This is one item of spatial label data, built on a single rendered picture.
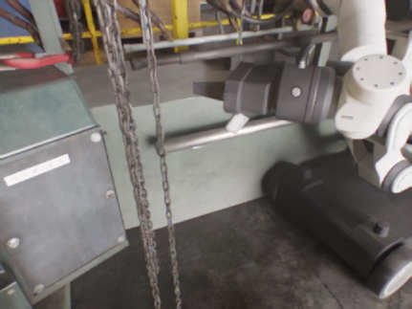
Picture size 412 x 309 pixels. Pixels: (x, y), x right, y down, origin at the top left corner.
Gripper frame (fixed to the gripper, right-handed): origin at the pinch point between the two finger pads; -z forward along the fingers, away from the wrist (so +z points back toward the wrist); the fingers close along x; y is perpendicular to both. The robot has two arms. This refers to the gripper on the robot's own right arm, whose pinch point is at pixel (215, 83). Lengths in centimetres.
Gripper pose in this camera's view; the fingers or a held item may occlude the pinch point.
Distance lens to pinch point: 53.2
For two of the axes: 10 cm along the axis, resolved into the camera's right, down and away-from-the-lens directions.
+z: 9.4, 1.8, -2.8
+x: 3.4, -5.4, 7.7
